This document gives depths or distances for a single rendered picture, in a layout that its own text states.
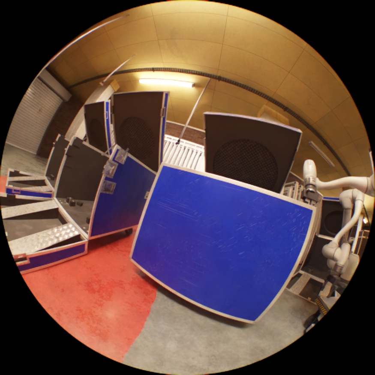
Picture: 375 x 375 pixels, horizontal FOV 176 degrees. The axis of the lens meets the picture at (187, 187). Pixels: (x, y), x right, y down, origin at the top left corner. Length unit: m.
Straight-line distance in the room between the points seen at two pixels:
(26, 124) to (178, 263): 6.66
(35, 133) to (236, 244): 6.90
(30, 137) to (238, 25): 7.01
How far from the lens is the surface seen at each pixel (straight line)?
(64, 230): 1.20
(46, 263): 1.04
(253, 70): 2.68
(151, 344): 0.83
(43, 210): 1.51
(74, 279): 1.01
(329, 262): 1.53
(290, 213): 0.71
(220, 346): 0.98
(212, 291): 0.79
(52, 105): 6.84
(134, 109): 1.71
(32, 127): 6.64
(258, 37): 2.49
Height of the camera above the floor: 0.78
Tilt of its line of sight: 5 degrees up
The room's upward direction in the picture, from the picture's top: 21 degrees clockwise
